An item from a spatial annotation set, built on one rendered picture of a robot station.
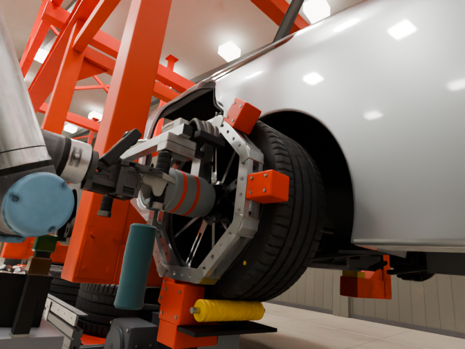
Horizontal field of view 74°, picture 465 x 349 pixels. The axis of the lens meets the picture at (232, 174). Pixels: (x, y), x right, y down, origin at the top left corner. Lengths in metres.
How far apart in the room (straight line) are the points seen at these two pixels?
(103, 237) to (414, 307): 5.79
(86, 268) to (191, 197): 0.56
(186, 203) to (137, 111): 0.68
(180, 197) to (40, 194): 0.52
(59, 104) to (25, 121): 2.99
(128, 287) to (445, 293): 5.84
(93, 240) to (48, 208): 0.85
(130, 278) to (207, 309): 0.27
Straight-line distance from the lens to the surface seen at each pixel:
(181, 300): 0.98
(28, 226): 0.51
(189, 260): 1.18
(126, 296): 1.06
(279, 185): 0.81
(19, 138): 0.53
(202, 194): 1.00
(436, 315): 6.49
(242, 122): 0.99
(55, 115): 3.48
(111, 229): 1.38
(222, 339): 1.12
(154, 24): 1.79
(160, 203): 0.77
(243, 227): 0.83
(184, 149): 0.83
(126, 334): 1.26
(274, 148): 0.94
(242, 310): 1.02
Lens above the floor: 0.63
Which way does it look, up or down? 17 degrees up
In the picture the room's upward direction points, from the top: 6 degrees clockwise
